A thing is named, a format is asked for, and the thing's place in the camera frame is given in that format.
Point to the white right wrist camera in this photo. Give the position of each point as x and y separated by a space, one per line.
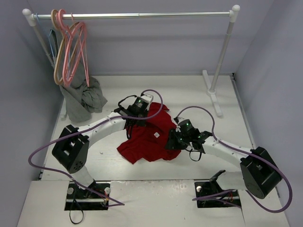
176 119

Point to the white metal clothes rack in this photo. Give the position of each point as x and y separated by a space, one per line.
149 40

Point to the beige plastic hanger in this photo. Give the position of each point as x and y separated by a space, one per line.
58 62

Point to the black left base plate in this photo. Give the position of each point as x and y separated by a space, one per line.
83 200

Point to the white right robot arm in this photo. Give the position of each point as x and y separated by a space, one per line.
256 172

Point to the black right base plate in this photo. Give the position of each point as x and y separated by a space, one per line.
215 196

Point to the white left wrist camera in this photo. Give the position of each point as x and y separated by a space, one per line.
147 98

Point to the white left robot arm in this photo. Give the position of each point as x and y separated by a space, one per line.
72 152

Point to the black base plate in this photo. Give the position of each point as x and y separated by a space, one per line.
83 200
215 196

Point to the blue wire hanger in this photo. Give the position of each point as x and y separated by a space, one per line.
52 39

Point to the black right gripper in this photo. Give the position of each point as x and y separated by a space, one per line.
175 141

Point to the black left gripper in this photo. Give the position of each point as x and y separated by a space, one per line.
136 120

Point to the grey hanging garment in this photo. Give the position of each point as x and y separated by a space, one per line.
83 100

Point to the red t-shirt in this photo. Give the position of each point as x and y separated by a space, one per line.
149 142

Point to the pink wire hanger on rack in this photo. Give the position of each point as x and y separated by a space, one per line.
75 49

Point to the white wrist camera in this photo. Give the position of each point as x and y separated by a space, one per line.
147 98
176 119

